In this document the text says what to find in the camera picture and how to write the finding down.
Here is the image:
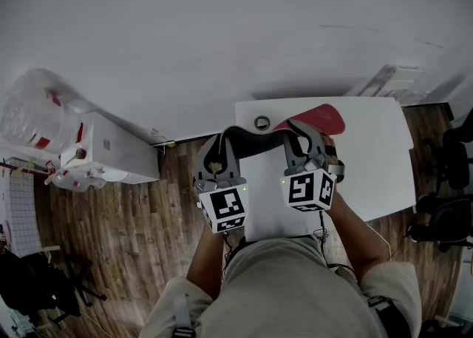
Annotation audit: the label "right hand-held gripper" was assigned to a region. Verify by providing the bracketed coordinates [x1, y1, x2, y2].
[281, 120, 346, 213]

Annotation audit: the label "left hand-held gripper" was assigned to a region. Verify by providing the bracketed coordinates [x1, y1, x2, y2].
[194, 133, 248, 234]

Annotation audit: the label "red desk mat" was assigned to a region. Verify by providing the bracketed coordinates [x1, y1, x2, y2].
[220, 103, 347, 158]

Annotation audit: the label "person's right forearm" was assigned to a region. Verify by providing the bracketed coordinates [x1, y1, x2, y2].
[324, 188, 393, 283]

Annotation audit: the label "person's left forearm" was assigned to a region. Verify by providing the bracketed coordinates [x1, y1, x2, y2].
[186, 223, 227, 300]

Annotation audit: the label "person's right hand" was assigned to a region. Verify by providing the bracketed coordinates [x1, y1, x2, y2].
[321, 135, 344, 166]

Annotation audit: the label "white desk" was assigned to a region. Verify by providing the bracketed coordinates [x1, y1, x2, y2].
[234, 96, 417, 243]

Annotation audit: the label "white cabinet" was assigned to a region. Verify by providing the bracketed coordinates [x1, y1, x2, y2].
[60, 112, 160, 185]

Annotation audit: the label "person's gray shirt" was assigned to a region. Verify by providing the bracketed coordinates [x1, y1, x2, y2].
[138, 236, 422, 338]

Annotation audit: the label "black office chair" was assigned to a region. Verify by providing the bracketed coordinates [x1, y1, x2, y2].
[423, 107, 473, 197]
[0, 250, 108, 330]

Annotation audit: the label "gray shell office chair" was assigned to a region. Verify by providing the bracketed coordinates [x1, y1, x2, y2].
[405, 194, 473, 253]

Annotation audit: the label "clear plastic bags with red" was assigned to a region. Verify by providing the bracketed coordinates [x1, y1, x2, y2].
[0, 67, 98, 156]

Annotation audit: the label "white grid panel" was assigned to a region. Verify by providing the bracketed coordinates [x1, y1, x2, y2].
[0, 166, 42, 258]

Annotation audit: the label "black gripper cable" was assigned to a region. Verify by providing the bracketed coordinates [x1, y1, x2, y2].
[313, 210, 358, 278]
[220, 231, 248, 282]

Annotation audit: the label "white wall unit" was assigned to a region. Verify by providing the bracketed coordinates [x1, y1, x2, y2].
[347, 64, 425, 107]

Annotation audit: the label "white floor cable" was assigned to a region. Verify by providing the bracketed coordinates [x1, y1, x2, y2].
[365, 221, 392, 262]

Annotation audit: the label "clear water jug red handle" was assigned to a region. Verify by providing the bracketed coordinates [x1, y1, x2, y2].
[44, 165, 106, 193]

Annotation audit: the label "gray backpack strap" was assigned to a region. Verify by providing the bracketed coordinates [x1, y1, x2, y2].
[171, 294, 197, 338]

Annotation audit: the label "black backpack strap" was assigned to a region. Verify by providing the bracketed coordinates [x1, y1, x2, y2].
[367, 294, 411, 338]

